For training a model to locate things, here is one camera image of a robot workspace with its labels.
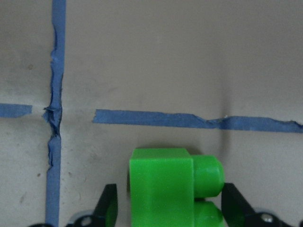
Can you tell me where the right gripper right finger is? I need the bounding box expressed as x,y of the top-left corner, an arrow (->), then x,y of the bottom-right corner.
222,183 -> 289,227

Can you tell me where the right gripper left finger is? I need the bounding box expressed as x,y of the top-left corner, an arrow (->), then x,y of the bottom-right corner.
28,183 -> 118,227

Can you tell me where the green toy block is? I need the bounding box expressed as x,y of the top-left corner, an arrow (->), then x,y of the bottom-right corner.
105,148 -> 225,227

